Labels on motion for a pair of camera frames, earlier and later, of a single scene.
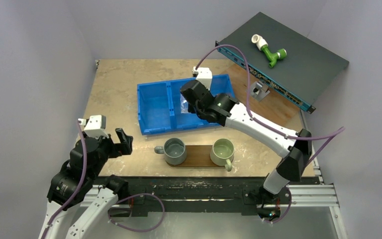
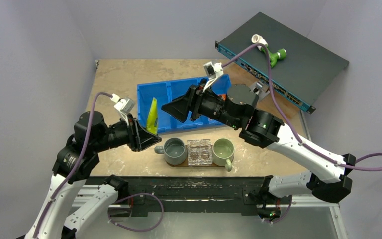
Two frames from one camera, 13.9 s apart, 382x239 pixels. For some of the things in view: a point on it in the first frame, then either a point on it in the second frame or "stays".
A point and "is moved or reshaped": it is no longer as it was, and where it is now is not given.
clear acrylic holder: (184, 104) is moved or reshaped
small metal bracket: (259, 90) stays
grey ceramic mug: (174, 151) stays
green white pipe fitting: (262, 45) stays
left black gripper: (124, 148) to (139, 139)
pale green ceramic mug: (222, 153) stays
